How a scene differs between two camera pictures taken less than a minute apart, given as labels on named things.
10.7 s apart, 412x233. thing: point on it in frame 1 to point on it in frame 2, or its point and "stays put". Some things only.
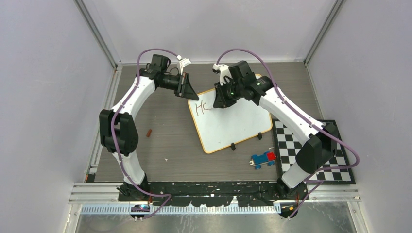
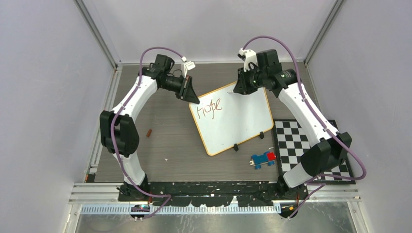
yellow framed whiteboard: [218, 128] stays put
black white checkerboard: [286, 146] stays put
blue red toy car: [267, 157] stays put
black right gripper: [222, 101] to [242, 87]
